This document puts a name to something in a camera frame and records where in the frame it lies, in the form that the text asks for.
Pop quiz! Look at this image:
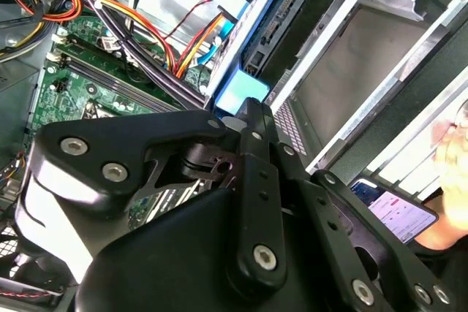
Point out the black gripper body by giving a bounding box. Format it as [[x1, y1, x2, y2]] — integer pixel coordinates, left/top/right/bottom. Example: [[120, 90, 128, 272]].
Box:
[[75, 188, 352, 312]]

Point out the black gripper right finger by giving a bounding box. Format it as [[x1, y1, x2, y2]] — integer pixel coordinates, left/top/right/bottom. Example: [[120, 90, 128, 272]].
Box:
[[262, 103, 460, 312]]

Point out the hard disk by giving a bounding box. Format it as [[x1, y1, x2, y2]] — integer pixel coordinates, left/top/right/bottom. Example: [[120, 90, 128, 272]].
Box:
[[204, 0, 359, 114]]

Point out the person's right hand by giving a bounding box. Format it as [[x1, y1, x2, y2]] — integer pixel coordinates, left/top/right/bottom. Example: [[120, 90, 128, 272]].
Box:
[[432, 101, 468, 218]]

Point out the person's left hand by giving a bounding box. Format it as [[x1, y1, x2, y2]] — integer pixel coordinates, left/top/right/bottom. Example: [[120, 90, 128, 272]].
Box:
[[415, 188, 468, 251]]

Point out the black smartphone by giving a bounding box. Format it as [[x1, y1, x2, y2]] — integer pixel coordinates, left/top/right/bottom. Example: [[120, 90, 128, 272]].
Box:
[[349, 176, 439, 246]]

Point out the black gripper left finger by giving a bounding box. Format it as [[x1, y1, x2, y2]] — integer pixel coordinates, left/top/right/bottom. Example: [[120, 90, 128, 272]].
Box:
[[14, 96, 289, 294]]

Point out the orange disk power wire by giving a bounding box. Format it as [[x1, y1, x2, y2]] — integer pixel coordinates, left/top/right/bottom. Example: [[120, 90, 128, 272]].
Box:
[[173, 12, 224, 80]]

